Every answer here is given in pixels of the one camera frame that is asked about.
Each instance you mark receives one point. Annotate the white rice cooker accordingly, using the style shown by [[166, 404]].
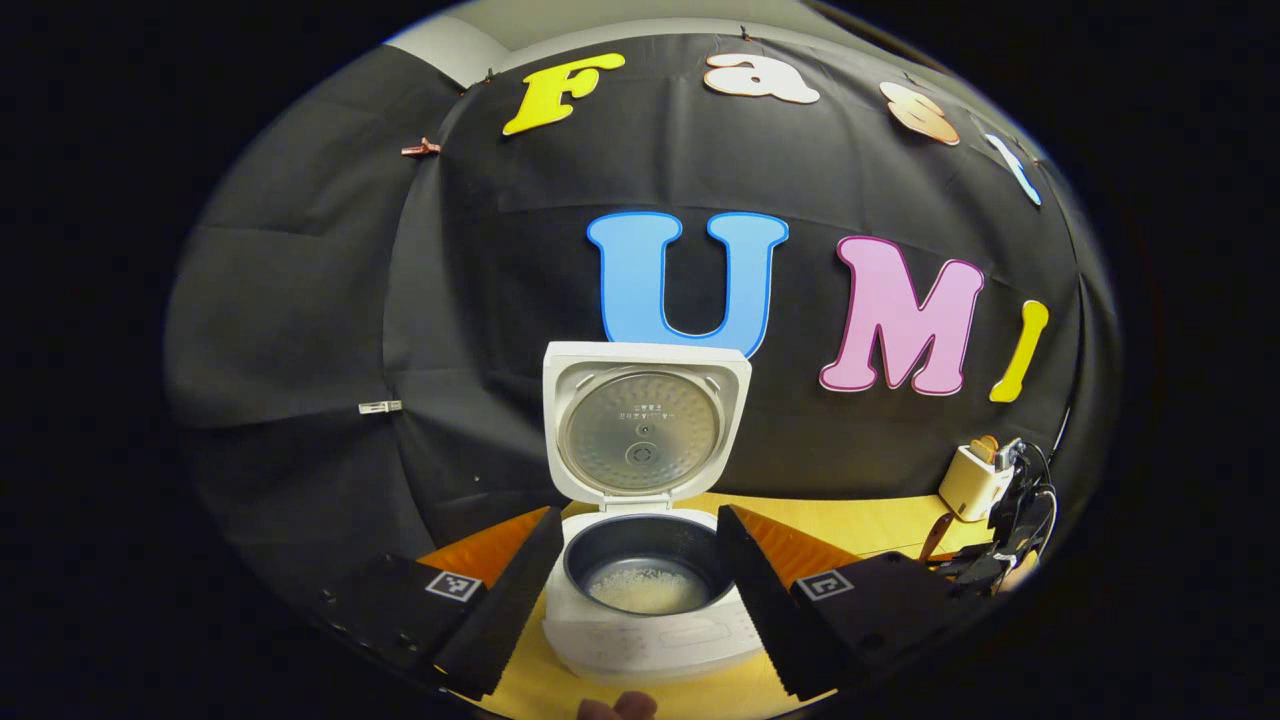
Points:
[[600, 365]]

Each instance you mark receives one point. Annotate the copper cloth clip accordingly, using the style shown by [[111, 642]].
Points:
[[420, 149]]

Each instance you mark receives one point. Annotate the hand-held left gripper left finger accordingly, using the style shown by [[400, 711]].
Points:
[[510, 610]]

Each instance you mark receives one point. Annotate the toasted bread slice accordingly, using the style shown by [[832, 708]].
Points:
[[985, 448]]

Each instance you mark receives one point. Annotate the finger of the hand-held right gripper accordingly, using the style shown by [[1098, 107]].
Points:
[[965, 577]]

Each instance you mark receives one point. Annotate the white rice heap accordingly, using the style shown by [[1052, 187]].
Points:
[[650, 590]]

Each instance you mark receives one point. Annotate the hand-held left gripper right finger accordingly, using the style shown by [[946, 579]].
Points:
[[765, 610]]

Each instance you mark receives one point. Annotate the black backdrop cloth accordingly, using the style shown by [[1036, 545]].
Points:
[[480, 300]]

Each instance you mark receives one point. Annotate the white toaster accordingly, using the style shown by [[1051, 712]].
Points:
[[968, 488]]

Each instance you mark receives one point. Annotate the white cloth clip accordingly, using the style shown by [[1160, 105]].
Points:
[[380, 407]]

